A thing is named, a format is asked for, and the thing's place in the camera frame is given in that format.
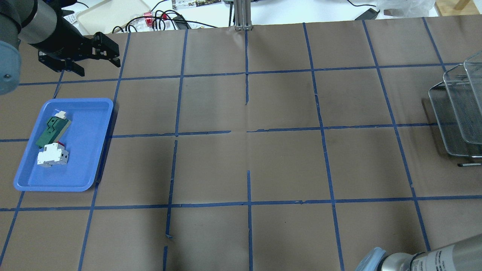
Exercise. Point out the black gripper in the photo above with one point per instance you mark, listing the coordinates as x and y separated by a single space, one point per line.
59 36

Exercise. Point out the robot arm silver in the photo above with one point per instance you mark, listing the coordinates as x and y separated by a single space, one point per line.
25 21
465 255

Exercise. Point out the beige plastic tray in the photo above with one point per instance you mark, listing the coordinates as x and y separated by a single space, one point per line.
107 14

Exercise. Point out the blue plastic tray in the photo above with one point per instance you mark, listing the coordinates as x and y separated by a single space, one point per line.
83 140

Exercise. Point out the green limit switch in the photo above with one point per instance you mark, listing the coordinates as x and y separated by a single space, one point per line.
56 126

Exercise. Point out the aluminium profile post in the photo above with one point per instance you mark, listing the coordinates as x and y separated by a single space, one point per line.
242 15

